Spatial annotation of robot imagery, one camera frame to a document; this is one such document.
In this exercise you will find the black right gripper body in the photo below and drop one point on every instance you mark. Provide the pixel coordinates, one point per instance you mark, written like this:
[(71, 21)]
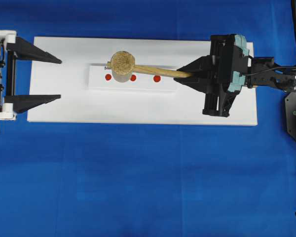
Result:
[(220, 105)]

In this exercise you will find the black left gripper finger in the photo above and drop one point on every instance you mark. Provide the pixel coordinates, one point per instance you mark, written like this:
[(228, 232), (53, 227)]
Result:
[(24, 50), (23, 103)]

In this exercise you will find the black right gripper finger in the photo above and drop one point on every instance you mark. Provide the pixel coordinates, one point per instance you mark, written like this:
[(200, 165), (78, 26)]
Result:
[(206, 85), (202, 64)]

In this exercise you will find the wooden mallet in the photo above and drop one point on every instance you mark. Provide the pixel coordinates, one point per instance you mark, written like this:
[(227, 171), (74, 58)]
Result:
[(122, 65)]

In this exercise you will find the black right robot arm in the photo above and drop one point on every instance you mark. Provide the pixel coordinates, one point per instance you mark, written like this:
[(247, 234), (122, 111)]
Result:
[(263, 71)]

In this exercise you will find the red dot mark near right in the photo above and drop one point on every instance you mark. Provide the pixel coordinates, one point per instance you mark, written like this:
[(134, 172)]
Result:
[(157, 78)]

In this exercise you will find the red dot mark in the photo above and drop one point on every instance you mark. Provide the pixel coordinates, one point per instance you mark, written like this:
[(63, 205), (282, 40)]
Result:
[(157, 78), (133, 78), (108, 77)]

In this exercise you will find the red dot mark middle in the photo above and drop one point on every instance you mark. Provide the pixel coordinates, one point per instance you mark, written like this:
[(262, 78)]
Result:
[(133, 78)]

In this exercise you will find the red dot mark near left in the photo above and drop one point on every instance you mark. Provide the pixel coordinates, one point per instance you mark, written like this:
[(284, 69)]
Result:
[(108, 77)]

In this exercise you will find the blue table cloth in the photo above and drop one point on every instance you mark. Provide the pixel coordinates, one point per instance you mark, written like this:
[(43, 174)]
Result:
[(109, 180)]

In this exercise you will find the white paper strip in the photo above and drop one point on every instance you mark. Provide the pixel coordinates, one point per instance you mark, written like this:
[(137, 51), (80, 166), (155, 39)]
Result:
[(143, 83)]

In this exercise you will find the white foam board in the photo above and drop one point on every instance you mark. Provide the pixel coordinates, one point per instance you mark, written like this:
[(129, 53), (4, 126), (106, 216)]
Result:
[(80, 104)]

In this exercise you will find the teal wrist camera right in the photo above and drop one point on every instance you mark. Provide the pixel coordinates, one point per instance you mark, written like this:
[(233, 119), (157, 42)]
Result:
[(239, 63)]

